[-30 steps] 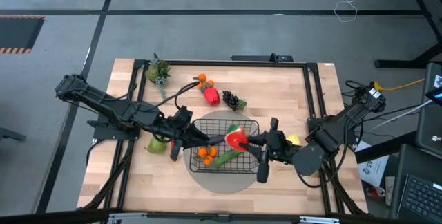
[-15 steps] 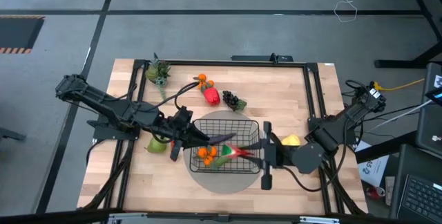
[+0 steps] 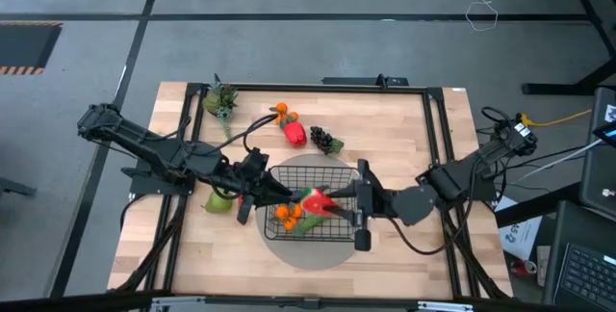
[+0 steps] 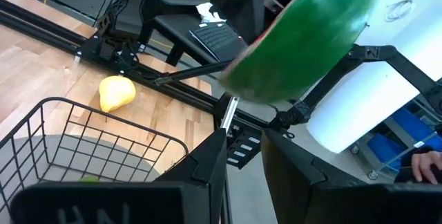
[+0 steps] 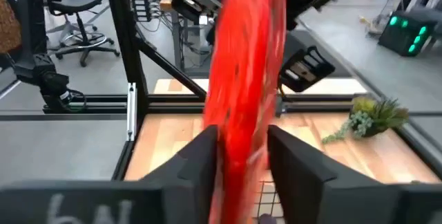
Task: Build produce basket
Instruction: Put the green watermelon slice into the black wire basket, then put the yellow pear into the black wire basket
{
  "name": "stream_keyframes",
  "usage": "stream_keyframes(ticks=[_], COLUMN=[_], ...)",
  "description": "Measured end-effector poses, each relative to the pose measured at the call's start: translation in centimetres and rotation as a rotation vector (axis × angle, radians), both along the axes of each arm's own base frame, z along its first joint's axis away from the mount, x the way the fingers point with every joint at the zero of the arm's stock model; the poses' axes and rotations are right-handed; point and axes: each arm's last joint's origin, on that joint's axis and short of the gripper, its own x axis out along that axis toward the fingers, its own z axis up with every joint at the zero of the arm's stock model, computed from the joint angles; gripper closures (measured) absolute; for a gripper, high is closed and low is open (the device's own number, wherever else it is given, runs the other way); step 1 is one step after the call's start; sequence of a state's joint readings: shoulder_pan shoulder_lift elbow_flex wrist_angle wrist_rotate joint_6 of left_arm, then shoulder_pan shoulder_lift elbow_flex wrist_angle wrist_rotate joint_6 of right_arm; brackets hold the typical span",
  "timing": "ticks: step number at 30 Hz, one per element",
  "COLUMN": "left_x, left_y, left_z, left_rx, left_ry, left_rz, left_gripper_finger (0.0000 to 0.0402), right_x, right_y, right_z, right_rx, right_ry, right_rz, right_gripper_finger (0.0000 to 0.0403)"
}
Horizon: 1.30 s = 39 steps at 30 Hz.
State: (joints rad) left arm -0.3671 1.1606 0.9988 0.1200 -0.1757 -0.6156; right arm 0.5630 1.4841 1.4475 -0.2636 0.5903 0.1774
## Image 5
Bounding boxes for black box green lights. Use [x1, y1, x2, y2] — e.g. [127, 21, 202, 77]
[377, 8, 438, 58]

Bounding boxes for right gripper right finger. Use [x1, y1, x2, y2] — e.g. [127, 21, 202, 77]
[267, 124, 403, 224]

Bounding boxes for potted succulent plant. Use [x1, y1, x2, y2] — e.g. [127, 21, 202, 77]
[321, 95, 410, 145]

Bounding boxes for black office chair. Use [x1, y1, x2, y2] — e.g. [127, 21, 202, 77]
[44, 0, 121, 68]

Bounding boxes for brown speckled panel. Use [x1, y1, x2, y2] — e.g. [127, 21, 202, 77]
[0, 0, 23, 55]

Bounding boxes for red watermelon slice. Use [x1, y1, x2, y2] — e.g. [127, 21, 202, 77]
[202, 0, 288, 224]

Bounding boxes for black aluminium table frame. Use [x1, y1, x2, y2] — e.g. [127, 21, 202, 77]
[41, 0, 442, 183]

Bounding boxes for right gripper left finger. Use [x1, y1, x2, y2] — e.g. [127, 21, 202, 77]
[140, 124, 219, 224]

